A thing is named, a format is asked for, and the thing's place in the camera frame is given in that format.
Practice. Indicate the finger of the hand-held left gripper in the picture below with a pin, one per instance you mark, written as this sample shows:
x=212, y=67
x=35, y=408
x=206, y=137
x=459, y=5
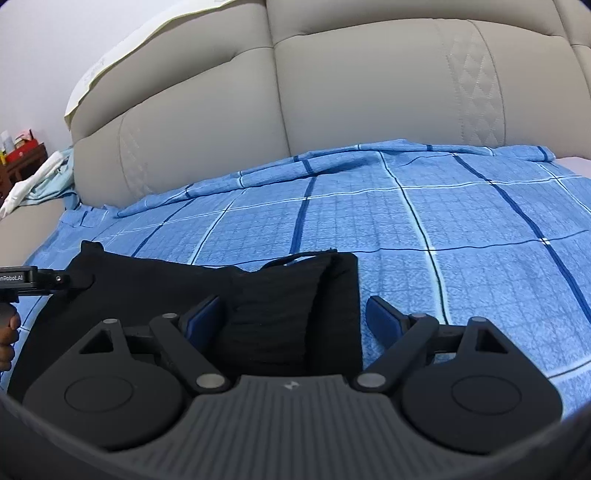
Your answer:
x=69, y=279

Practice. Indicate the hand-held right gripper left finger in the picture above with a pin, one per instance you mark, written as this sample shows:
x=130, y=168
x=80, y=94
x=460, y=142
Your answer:
x=204, y=317

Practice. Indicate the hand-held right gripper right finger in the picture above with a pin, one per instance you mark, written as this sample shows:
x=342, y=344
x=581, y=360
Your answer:
x=385, y=321

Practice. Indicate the black pants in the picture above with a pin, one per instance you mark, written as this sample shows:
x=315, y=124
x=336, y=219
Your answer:
x=277, y=314

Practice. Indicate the person's left hand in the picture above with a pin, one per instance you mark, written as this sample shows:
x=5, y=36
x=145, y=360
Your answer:
x=7, y=341

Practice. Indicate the blue checked blanket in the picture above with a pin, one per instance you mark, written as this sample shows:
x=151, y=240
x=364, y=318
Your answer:
x=461, y=277

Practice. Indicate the white cloth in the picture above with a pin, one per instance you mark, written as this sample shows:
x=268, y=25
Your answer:
x=25, y=189

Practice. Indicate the light green cloth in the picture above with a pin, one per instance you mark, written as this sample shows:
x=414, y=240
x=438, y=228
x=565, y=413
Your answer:
x=51, y=187

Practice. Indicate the brown wooden nightstand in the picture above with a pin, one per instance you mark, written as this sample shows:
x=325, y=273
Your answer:
x=23, y=173

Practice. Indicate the red box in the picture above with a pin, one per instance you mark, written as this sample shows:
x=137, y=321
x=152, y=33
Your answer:
x=23, y=150

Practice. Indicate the beige leather headboard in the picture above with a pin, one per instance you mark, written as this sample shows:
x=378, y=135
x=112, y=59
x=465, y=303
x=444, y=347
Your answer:
x=346, y=83

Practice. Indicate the cream cloth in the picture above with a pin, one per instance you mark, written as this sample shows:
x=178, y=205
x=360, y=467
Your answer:
x=138, y=46

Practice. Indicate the white bed sheet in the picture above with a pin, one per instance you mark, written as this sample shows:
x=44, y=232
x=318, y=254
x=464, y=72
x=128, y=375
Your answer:
x=577, y=165

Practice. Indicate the beige padded bed frame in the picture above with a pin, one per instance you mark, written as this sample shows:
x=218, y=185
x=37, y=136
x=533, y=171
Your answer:
x=27, y=235

